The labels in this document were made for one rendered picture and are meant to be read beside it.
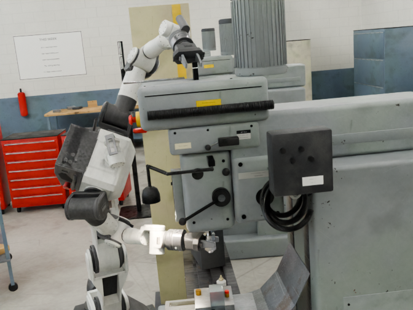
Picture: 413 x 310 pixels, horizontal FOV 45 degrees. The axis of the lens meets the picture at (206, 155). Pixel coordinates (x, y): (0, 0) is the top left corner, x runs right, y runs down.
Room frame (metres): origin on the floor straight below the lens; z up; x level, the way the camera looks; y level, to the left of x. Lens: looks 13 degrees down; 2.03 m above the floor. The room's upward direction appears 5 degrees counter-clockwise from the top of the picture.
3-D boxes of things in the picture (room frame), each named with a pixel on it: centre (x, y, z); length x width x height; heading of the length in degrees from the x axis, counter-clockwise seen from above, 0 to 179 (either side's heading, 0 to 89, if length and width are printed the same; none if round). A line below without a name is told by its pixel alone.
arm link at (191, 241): (1.93, 0.10, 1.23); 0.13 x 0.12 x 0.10; 162
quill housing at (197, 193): (1.91, 0.01, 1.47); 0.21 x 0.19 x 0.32; 4
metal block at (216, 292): (1.75, 0.01, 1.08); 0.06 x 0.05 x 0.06; 2
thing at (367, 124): (1.94, -0.48, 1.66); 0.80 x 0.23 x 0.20; 94
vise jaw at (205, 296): (1.75, 0.06, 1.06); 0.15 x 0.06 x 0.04; 2
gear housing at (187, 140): (1.91, -0.03, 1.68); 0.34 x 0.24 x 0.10; 94
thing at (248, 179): (1.92, -0.18, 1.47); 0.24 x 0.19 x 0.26; 4
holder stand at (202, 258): (2.33, 0.04, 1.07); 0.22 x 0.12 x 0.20; 15
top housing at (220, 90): (1.91, 0.00, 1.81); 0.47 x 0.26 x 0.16; 94
